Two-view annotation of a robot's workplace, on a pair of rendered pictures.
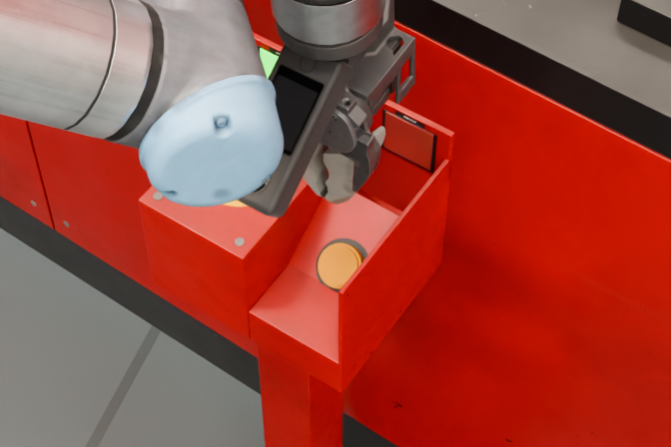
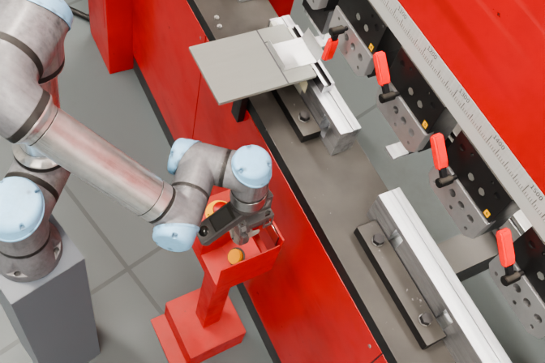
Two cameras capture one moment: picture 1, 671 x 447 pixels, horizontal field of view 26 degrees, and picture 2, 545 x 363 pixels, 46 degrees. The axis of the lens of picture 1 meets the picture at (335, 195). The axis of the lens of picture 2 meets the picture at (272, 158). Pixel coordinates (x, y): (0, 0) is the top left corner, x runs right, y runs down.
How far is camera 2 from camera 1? 0.50 m
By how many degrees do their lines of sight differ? 8
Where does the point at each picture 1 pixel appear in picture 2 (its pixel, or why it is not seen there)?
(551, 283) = (306, 292)
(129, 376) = not seen: hidden behind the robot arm
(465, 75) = (303, 220)
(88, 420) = not seen: hidden behind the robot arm
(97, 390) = not seen: hidden behind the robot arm
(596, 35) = (344, 233)
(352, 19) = (247, 208)
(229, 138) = (174, 239)
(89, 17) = (152, 193)
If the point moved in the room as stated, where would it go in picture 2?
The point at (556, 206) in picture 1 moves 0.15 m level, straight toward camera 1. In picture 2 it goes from (314, 273) to (274, 313)
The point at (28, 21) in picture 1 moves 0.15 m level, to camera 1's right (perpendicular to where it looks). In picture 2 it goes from (135, 189) to (212, 233)
